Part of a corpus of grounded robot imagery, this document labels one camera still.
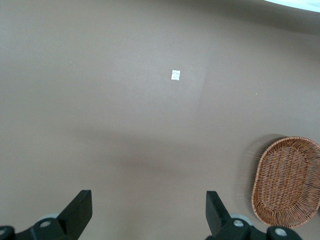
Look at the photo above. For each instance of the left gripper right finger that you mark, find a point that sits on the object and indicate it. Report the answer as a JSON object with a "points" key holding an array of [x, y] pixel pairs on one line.
{"points": [[220, 220]]}

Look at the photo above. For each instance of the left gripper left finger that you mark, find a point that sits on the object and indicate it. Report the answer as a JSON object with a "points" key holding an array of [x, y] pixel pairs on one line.
{"points": [[72, 217]]}

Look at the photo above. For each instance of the oval brown wicker basket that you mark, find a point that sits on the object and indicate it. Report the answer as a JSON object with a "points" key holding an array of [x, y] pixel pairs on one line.
{"points": [[285, 182]]}

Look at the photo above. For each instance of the small tape piece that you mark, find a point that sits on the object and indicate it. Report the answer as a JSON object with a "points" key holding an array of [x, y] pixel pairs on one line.
{"points": [[175, 75]]}

